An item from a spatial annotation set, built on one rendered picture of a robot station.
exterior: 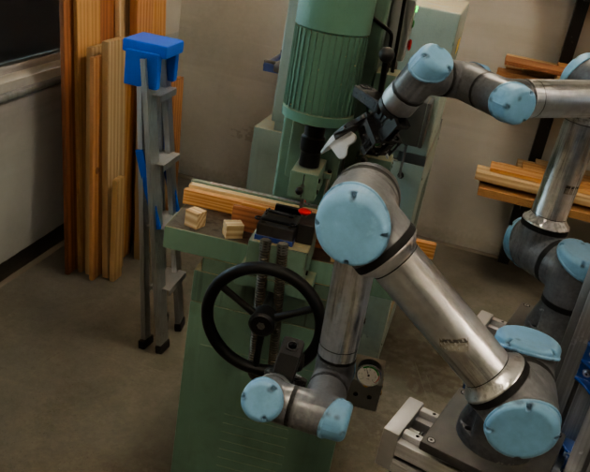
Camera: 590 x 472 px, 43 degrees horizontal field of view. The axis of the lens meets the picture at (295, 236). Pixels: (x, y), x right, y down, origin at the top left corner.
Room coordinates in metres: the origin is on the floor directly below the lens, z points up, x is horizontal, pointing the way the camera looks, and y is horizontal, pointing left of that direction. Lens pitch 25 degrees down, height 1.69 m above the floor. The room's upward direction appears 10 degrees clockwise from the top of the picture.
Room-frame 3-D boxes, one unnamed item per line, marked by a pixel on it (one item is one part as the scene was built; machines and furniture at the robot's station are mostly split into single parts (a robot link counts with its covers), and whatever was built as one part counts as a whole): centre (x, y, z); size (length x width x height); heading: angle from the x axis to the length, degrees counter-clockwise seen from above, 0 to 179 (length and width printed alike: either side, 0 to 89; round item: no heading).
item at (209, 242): (1.68, 0.02, 0.87); 0.61 x 0.30 x 0.06; 83
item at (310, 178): (1.80, -0.01, 1.03); 0.14 x 0.07 x 0.09; 173
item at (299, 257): (1.59, 0.03, 0.92); 0.15 x 0.13 x 0.09; 83
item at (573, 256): (1.61, -0.66, 0.98); 0.13 x 0.12 x 0.14; 30
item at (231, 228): (1.66, 0.15, 0.92); 0.04 x 0.03 x 0.04; 114
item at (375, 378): (1.54, -0.24, 0.65); 0.06 x 0.04 x 0.08; 83
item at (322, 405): (1.10, -0.10, 0.86); 0.11 x 0.11 x 0.08; 80
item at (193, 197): (1.78, -0.03, 0.92); 0.67 x 0.02 x 0.04; 83
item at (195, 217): (1.69, 0.25, 0.92); 0.04 x 0.04 x 0.04; 62
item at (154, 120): (2.54, 0.53, 0.58); 0.27 x 0.25 x 1.16; 81
